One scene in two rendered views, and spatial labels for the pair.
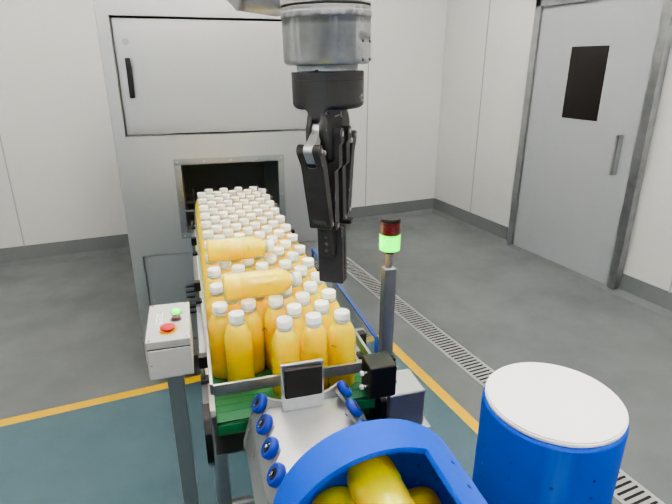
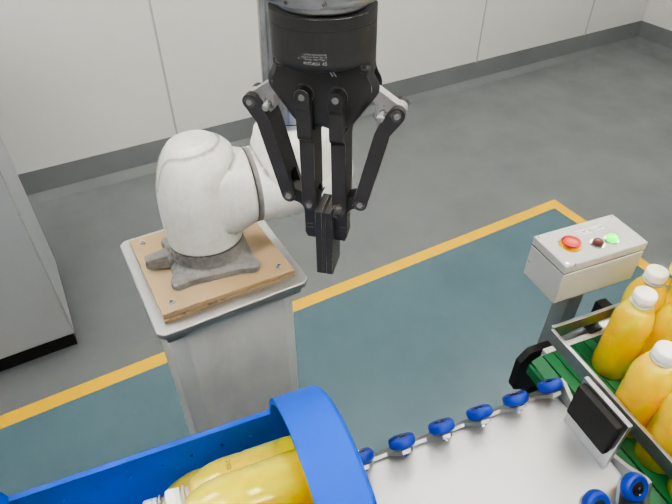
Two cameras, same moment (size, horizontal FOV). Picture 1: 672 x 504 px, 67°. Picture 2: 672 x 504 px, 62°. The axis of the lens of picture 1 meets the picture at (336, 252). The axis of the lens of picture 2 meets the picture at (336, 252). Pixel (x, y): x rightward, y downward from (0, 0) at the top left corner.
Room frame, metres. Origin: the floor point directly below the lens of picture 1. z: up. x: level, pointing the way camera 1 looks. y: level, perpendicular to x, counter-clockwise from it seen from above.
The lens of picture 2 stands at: (0.53, -0.39, 1.80)
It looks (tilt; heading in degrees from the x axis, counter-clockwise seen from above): 41 degrees down; 84
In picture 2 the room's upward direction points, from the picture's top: straight up
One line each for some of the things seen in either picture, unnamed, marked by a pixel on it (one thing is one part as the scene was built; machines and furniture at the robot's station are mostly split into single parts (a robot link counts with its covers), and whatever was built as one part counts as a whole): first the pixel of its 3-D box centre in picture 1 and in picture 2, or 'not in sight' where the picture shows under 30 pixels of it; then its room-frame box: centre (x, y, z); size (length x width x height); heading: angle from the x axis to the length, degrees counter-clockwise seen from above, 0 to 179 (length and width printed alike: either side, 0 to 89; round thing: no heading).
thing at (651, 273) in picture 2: (219, 307); (656, 274); (1.19, 0.30, 1.10); 0.04 x 0.04 x 0.02
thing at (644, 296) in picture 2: (236, 316); (644, 296); (1.14, 0.25, 1.10); 0.04 x 0.04 x 0.02
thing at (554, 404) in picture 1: (553, 400); not in sight; (0.89, -0.46, 1.03); 0.28 x 0.28 x 0.01
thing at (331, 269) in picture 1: (331, 253); (324, 234); (0.56, 0.01, 1.48); 0.03 x 0.01 x 0.07; 70
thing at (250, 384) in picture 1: (296, 377); (625, 416); (1.07, 0.10, 0.96); 0.40 x 0.01 x 0.03; 106
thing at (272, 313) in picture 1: (277, 334); not in sight; (1.23, 0.16, 1.00); 0.07 x 0.07 x 0.19
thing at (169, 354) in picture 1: (170, 337); (583, 257); (1.12, 0.41, 1.05); 0.20 x 0.10 x 0.10; 16
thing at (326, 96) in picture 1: (328, 114); (324, 65); (0.56, 0.01, 1.64); 0.08 x 0.07 x 0.09; 160
